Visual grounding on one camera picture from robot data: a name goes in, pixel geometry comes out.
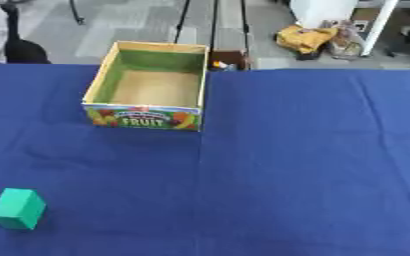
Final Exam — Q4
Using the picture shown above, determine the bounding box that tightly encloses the clear plastic bag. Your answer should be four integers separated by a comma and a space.
320, 19, 368, 61

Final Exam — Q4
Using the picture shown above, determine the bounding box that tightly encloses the white post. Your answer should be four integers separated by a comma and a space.
359, 0, 401, 57

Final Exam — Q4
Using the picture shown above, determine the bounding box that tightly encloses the cardboard box with green inside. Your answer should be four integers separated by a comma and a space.
80, 40, 211, 133

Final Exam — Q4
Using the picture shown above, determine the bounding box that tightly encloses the brown box with small items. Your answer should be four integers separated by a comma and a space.
206, 49, 254, 72

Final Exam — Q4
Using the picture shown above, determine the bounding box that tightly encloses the black tripod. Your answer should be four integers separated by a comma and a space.
171, 0, 253, 54

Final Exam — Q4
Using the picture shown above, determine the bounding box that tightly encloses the green rectangular block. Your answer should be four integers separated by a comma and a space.
0, 187, 48, 231

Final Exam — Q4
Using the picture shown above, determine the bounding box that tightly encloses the yellow bag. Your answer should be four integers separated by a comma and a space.
273, 24, 340, 61

